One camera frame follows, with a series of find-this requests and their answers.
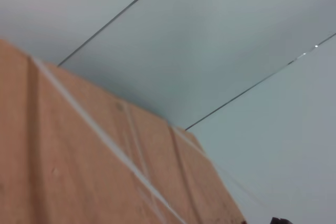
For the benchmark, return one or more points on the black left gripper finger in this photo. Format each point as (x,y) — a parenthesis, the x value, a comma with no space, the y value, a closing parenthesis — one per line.
(279,221)

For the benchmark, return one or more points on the brown cardboard box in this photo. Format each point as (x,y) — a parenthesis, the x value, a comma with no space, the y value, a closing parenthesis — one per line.
(65,142)

